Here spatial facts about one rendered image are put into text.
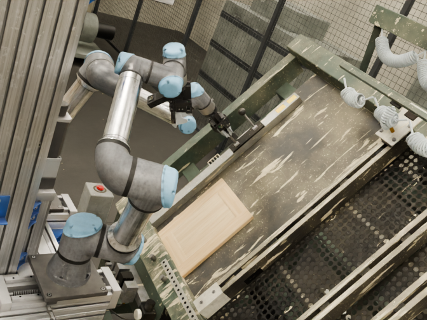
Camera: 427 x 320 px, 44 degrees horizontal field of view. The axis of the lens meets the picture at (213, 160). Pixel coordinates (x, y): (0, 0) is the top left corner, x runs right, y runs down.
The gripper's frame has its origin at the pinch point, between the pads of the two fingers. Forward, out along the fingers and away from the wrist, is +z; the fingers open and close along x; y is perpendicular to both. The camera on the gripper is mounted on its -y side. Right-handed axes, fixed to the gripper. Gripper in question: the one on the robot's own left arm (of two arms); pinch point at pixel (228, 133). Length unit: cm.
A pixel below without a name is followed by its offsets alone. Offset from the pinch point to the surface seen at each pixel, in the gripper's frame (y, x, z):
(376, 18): -22, 102, 25
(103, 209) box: -15, -71, -3
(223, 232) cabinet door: 35.9, -30.9, 11.2
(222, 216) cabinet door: 27.8, -27.3, 11.5
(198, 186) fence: 3.2, -27.7, 10.2
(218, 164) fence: 2.3, -13.3, 9.0
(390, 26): -10, 101, 26
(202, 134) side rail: -22.9, -9.8, 7.9
